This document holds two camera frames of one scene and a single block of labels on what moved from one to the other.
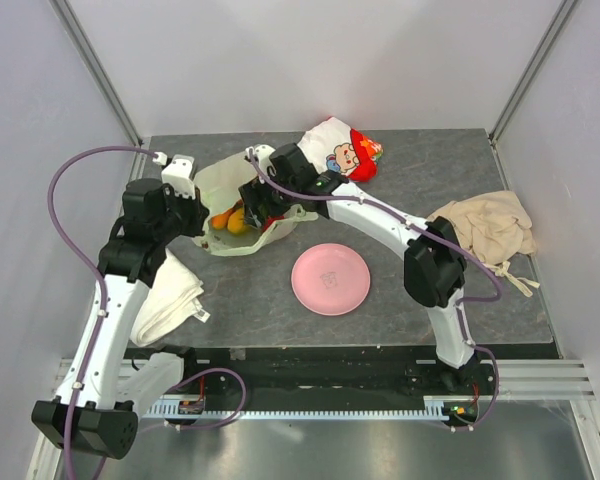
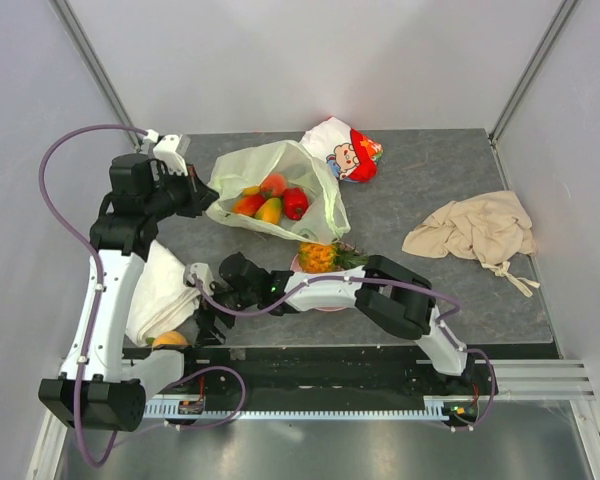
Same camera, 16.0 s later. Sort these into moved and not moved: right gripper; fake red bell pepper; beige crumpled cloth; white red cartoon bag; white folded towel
Moved: right gripper; fake red bell pepper
Not moved: white folded towel; beige crumpled cloth; white red cartoon bag
